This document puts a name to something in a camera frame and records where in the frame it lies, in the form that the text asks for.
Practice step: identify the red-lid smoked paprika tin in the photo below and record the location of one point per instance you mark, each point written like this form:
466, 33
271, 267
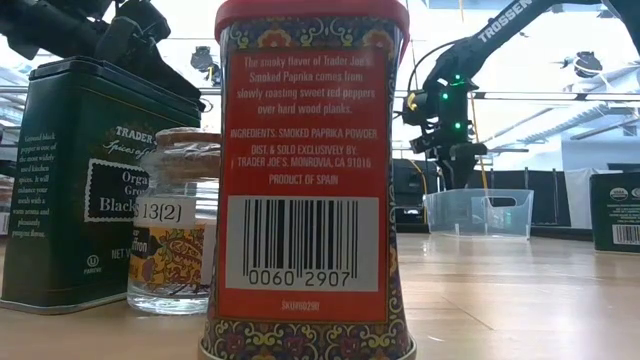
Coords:
300, 150

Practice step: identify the clear plastic bin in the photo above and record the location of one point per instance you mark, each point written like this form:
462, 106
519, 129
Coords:
450, 220

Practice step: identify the black ceiling fixture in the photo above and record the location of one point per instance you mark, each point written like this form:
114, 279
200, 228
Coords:
585, 64
202, 60

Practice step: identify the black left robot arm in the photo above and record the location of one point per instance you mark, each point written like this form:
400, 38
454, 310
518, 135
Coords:
50, 25

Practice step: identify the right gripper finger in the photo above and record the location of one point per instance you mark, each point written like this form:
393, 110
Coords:
450, 165
465, 167

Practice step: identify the green black pepper tin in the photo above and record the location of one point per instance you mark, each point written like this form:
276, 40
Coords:
60, 200
615, 215

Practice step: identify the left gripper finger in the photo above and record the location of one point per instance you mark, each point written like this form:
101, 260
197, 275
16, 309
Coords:
160, 67

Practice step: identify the yellow PCB-7 label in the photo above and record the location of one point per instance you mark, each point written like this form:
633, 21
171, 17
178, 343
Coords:
411, 102

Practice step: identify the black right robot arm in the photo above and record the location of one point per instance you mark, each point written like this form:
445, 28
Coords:
505, 22

